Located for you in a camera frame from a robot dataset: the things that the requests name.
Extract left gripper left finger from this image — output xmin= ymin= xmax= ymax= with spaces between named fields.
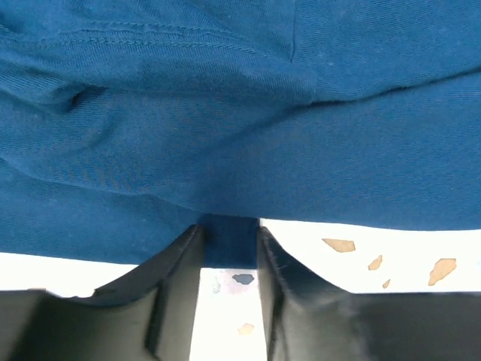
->
xmin=1 ymin=225 xmax=204 ymax=361

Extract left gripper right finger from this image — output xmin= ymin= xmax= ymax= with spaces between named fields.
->
xmin=257 ymin=227 xmax=480 ymax=361

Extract dark blue t shirt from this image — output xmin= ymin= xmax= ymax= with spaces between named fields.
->
xmin=0 ymin=0 xmax=481 ymax=308

